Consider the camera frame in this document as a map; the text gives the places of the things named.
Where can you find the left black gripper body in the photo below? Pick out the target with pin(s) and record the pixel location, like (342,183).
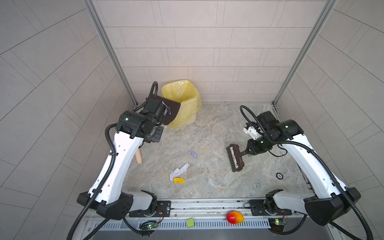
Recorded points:
(160,108)

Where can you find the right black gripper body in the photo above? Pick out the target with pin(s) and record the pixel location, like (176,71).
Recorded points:
(260,144)

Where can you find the dark brown dustpan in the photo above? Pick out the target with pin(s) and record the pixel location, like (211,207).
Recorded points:
(172,109)

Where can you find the brown hand brush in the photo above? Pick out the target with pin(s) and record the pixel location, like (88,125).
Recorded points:
(236,157)

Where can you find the yellow bagged trash bin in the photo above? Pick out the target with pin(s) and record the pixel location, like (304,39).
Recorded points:
(185,93)

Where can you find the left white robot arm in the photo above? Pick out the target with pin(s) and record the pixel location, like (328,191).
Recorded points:
(124,138)

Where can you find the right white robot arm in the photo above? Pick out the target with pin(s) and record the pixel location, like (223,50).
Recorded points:
(331,199)

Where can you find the beige wooden pestle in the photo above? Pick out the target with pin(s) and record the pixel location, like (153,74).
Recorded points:
(138,157)

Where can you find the small purple paper scrap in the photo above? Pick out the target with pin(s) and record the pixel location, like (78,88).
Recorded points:
(193,154)

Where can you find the white paper scrap long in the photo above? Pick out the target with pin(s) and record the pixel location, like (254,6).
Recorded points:
(183,169)

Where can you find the white paper scrap left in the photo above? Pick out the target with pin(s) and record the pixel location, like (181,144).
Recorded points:
(174,174)

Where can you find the yellow paper scrap left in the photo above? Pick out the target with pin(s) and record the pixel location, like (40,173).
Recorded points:
(179,180)

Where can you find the red yellow toy mango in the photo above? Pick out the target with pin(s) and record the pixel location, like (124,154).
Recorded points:
(235,217)

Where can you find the right circuit board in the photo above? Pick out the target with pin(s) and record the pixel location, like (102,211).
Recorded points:
(277,225)

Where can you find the circuit board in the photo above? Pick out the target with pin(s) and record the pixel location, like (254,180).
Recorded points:
(277,225)
(149,226)

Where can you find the left circuit board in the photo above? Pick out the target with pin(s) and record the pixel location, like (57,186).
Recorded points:
(149,226)

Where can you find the green foam cube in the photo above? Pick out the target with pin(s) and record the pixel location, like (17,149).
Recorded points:
(190,223)

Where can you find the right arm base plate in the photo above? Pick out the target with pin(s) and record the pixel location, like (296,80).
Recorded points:
(260,208)

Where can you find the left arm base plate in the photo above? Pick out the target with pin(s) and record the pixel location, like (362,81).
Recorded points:
(161,210)

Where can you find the aluminium rail frame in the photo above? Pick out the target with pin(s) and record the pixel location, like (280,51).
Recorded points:
(208,214)

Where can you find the vertical aluminium corner post left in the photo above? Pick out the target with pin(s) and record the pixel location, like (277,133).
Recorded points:
(90,7)

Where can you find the vertical aluminium corner post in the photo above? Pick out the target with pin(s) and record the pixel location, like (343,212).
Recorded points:
(323,17)
(90,7)

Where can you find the vertical aluminium corner post right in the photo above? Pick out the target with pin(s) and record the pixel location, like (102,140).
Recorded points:
(323,17)

